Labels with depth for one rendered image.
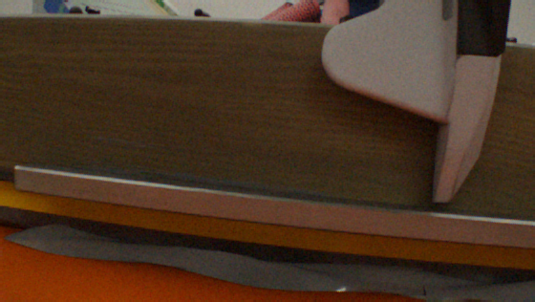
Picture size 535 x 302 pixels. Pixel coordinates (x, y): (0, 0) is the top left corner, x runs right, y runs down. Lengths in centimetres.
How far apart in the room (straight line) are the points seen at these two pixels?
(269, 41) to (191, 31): 3
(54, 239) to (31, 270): 3
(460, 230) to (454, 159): 3
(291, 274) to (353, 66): 8
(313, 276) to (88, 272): 9
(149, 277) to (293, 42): 10
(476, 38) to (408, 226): 7
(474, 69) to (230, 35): 9
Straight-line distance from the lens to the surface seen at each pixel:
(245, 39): 19
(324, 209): 18
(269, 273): 20
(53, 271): 20
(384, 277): 20
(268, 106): 19
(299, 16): 98
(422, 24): 18
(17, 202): 25
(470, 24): 17
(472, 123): 17
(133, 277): 19
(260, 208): 18
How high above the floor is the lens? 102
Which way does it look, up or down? 5 degrees down
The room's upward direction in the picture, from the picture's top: 5 degrees clockwise
